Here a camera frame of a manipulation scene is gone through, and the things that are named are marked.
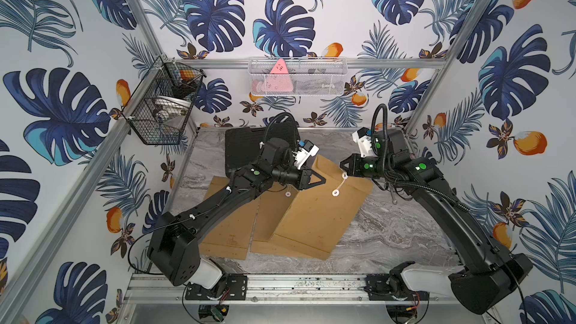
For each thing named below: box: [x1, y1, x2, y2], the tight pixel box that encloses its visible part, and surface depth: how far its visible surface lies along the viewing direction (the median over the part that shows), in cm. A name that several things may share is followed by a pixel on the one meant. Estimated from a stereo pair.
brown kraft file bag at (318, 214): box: [250, 154, 375, 261], surface depth 73 cm
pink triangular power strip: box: [256, 58, 294, 93], surface depth 92 cm
